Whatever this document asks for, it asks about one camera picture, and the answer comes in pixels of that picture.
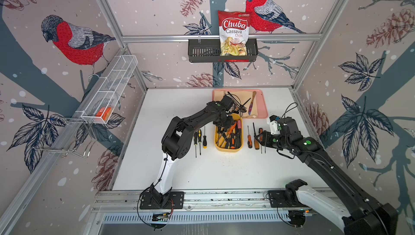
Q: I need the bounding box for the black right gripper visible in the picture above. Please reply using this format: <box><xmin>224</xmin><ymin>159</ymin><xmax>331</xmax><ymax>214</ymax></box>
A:
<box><xmin>253</xmin><ymin>131</ymin><xmax>290</xmax><ymax>150</ymax></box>

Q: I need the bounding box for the thin black shaft screwdriver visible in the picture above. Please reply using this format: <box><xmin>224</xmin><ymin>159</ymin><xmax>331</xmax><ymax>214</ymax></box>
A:
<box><xmin>258</xmin><ymin>128</ymin><xmax>263</xmax><ymax>154</ymax></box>

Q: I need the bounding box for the amber handle black screwdriver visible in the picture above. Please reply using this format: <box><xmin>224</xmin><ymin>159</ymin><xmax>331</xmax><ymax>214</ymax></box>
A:
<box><xmin>253</xmin><ymin>123</ymin><xmax>260</xmax><ymax>150</ymax></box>

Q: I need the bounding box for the orange black small screwdriver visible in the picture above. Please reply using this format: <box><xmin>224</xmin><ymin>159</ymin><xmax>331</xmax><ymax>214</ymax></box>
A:
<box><xmin>247</xmin><ymin>126</ymin><xmax>253</xmax><ymax>149</ymax></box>

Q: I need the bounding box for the slim black yellow-capped screwdriver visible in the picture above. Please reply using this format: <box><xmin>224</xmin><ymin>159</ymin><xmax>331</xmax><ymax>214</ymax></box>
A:
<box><xmin>203</xmin><ymin>126</ymin><xmax>207</xmax><ymax>149</ymax></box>

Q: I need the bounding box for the large yellow black screwdriver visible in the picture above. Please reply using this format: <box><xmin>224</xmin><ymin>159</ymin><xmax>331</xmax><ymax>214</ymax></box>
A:
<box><xmin>193</xmin><ymin>131</ymin><xmax>198</xmax><ymax>158</ymax></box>

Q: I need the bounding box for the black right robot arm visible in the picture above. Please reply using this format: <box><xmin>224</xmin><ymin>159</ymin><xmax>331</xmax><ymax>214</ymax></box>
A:
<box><xmin>255</xmin><ymin>116</ymin><xmax>398</xmax><ymax>235</ymax></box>

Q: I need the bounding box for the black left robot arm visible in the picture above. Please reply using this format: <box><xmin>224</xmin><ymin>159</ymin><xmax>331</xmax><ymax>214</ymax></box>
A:
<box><xmin>149</xmin><ymin>95</ymin><xmax>235</xmax><ymax>207</ymax></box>

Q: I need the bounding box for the orange black large screwdriver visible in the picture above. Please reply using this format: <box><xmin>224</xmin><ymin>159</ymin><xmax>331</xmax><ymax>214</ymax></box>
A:
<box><xmin>224</xmin><ymin>121</ymin><xmax>237</xmax><ymax>141</ymax></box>

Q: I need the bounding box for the yellow plastic storage box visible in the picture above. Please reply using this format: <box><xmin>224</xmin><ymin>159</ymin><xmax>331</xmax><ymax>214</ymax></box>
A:
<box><xmin>214</xmin><ymin>114</ymin><xmax>244</xmax><ymax>152</ymax></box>

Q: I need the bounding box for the black cutlery bundle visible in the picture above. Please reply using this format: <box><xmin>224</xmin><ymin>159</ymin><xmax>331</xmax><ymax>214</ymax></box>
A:
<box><xmin>226</xmin><ymin>92</ymin><xmax>251</xmax><ymax>116</ymax></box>

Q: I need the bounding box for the pink plastic tray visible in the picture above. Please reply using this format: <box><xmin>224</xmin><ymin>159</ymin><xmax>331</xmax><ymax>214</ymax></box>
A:
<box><xmin>212</xmin><ymin>89</ymin><xmax>268</xmax><ymax>119</ymax></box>

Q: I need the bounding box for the red Chuba cassava chips bag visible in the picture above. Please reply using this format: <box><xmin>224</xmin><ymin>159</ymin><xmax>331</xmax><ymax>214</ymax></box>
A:
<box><xmin>218</xmin><ymin>11</ymin><xmax>251</xmax><ymax>56</ymax></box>

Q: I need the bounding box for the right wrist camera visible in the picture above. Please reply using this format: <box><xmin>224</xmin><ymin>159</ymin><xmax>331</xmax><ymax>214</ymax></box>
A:
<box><xmin>268</xmin><ymin>115</ymin><xmax>280</xmax><ymax>135</ymax></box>

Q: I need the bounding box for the wooden handled knife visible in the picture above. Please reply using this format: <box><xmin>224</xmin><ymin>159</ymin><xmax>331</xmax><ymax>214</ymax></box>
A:
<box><xmin>248</xmin><ymin>91</ymin><xmax>257</xmax><ymax>115</ymax></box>

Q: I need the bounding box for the black wall basket shelf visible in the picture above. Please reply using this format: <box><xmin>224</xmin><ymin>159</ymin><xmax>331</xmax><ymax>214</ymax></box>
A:
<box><xmin>187</xmin><ymin>38</ymin><xmax>259</xmax><ymax>63</ymax></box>

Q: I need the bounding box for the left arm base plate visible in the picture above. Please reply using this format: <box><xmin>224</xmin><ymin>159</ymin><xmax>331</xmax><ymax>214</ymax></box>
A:
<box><xmin>138</xmin><ymin>191</ymin><xmax>185</xmax><ymax>210</ymax></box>

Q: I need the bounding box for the orange item in wire shelf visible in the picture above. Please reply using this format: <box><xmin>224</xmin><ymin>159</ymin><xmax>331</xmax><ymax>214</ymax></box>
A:
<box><xmin>96</xmin><ymin>107</ymin><xmax>112</xmax><ymax>122</ymax></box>

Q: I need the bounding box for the white wire mesh shelf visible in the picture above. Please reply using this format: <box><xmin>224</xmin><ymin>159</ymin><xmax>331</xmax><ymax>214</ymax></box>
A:
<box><xmin>80</xmin><ymin>55</ymin><xmax>138</xmax><ymax>124</ymax></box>

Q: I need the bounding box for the metal wall hook rack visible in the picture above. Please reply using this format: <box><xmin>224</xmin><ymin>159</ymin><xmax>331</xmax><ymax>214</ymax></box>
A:
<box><xmin>32</xmin><ymin>116</ymin><xmax>97</xmax><ymax>158</ymax></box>

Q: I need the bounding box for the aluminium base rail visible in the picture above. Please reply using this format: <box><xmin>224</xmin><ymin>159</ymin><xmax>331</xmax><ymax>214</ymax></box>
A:
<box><xmin>91</xmin><ymin>189</ymin><xmax>339</xmax><ymax>226</ymax></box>

